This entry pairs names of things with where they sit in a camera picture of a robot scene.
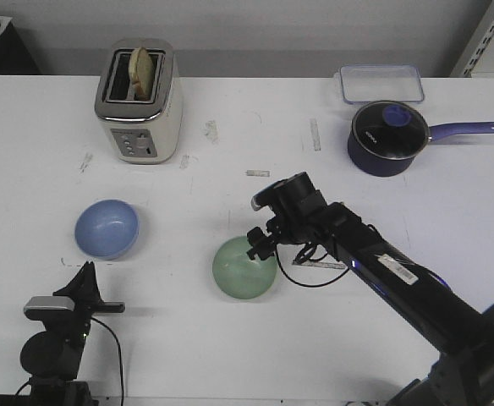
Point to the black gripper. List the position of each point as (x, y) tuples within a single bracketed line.
[(294, 201), (79, 321)]

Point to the green bowl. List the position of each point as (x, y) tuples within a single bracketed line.
[(237, 275)]

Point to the blue bowl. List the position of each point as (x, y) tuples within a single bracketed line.
[(107, 229)]

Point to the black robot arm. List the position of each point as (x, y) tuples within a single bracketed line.
[(464, 337), (52, 357)]

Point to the cream and steel toaster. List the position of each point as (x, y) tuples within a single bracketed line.
[(140, 132)]

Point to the dark blue saucepan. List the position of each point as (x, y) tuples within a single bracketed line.
[(382, 167)]

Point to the glass pot lid blue knob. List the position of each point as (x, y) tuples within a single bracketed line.
[(390, 129)]

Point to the clear plastic food container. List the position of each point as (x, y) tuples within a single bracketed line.
[(363, 83)]

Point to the bread slice in toaster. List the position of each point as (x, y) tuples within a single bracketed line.
[(141, 72)]

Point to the black box at back left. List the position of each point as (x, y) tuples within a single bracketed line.
[(15, 58)]

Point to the white metal shelf upright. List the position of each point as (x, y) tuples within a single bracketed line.
[(477, 58)]

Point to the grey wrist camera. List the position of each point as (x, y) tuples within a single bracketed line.
[(267, 196), (46, 308)]

